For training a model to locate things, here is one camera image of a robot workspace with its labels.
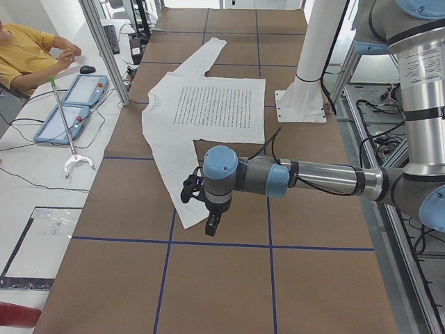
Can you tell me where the person in yellow shirt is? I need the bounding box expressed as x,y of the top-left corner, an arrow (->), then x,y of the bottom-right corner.
1,23 -> 75,97

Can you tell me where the black power adapter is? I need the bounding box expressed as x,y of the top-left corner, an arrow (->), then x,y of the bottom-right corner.
129,38 -> 143,65

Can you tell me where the red object at corner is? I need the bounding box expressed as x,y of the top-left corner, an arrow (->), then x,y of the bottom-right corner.
1,302 -> 42,328

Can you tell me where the aluminium frame post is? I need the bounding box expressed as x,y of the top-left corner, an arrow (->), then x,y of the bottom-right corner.
79,0 -> 129,106

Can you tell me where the reacher grabber stick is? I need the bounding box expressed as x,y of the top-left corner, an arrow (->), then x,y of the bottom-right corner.
49,76 -> 96,179

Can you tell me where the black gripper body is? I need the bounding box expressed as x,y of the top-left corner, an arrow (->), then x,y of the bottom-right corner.
206,200 -> 231,225

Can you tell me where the upper blue teach pendant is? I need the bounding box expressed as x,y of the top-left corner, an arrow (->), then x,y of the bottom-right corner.
62,74 -> 108,107

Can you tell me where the lower blue teach pendant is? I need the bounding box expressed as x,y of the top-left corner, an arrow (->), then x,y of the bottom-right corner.
33,106 -> 90,145

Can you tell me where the blue teach pendant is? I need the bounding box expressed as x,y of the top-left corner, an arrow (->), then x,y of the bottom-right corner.
33,106 -> 90,145
62,74 -> 108,107

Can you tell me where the black computer mouse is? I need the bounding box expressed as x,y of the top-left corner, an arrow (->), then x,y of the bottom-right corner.
79,65 -> 96,74

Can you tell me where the aluminium side frame rail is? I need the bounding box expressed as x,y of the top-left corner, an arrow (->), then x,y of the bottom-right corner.
333,47 -> 444,333

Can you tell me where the black bordered calibration sheet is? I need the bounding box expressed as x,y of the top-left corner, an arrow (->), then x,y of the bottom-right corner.
1,207 -> 82,291

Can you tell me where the white long-sleeve printed shirt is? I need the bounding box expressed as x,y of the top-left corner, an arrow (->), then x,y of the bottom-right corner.
142,38 -> 266,228

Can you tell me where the person's left hand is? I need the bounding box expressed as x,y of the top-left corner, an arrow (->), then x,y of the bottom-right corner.
60,45 -> 82,61

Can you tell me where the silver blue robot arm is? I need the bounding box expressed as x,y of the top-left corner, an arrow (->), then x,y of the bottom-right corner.
199,1 -> 444,236

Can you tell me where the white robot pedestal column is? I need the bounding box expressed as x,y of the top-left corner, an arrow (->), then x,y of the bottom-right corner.
275,0 -> 349,123

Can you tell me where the black cable bundle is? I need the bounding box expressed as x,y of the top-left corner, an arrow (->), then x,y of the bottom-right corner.
354,83 -> 411,175

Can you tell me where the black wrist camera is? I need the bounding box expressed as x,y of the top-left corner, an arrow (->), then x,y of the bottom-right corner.
180,166 -> 205,204

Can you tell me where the person's right hand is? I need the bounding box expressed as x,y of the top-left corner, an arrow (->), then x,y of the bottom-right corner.
56,50 -> 76,71

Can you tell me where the black keyboard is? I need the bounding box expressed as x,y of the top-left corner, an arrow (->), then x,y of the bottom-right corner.
102,25 -> 120,54

